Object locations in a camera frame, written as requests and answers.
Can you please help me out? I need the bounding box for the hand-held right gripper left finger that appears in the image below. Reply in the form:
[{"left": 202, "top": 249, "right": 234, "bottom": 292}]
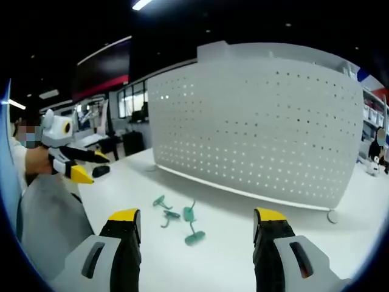
[{"left": 51, "top": 208, "right": 142, "bottom": 292}]

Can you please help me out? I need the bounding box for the black monitor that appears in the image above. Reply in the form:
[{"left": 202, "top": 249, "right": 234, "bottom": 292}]
[{"left": 131, "top": 109, "right": 150, "bottom": 123}]

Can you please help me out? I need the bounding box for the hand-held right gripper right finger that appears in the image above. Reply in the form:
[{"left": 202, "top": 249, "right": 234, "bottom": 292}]
[{"left": 252, "top": 207, "right": 354, "bottom": 292}]

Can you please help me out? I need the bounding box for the storage shelf with bins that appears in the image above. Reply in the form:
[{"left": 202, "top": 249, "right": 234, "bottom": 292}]
[{"left": 362, "top": 86, "right": 389, "bottom": 130}]

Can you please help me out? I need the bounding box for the blue partition panel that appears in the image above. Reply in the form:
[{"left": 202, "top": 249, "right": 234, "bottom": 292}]
[{"left": 0, "top": 78, "right": 22, "bottom": 243}]

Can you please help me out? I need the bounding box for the small black case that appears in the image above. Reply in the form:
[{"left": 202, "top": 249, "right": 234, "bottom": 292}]
[{"left": 91, "top": 165, "right": 111, "bottom": 178}]

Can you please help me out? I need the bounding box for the ceiling light strip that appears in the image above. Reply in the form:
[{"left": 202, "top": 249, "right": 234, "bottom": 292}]
[{"left": 131, "top": 0, "right": 154, "bottom": 11}]

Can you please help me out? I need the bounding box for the white background workstation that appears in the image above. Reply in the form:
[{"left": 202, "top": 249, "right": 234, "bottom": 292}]
[{"left": 74, "top": 99, "right": 121, "bottom": 148}]

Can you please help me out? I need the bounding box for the black office chair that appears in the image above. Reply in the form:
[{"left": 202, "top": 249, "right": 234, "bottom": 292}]
[{"left": 122, "top": 131, "right": 145, "bottom": 156}]

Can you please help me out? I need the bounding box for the person's white shirt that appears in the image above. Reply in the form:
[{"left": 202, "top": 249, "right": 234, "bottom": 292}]
[{"left": 9, "top": 135, "right": 30, "bottom": 197}]

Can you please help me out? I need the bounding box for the person's left hand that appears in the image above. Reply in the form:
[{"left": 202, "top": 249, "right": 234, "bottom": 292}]
[{"left": 25, "top": 145, "right": 59, "bottom": 176}]

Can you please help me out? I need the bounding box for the white perforated mounting plate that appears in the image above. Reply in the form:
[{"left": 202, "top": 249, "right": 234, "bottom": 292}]
[{"left": 146, "top": 56, "right": 365, "bottom": 225}]

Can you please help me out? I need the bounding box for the green hook assembly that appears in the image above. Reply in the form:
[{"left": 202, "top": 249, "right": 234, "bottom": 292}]
[
  {"left": 160, "top": 209, "right": 182, "bottom": 229},
  {"left": 182, "top": 198, "right": 198, "bottom": 223},
  {"left": 152, "top": 194, "right": 174, "bottom": 211},
  {"left": 184, "top": 220, "right": 207, "bottom": 247}
]

